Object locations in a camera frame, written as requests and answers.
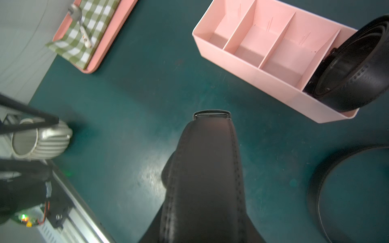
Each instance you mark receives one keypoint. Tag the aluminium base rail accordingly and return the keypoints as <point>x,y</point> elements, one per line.
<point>69,219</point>

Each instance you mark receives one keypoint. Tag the green checkered cloth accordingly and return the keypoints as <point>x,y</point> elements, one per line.
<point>96,16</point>

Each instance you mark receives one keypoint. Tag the dark green table mat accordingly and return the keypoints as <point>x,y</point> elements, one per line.
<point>128,116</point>

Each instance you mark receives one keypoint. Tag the pink compartment storage box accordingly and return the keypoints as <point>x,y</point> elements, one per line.
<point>273,46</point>

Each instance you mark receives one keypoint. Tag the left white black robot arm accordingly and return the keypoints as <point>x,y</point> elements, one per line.
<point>28,189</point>

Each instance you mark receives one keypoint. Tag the white cartoon handle spoon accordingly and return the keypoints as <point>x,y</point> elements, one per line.
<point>76,15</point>

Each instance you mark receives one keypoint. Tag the grey ribbed ceramic mug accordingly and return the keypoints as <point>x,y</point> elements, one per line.
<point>41,143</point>

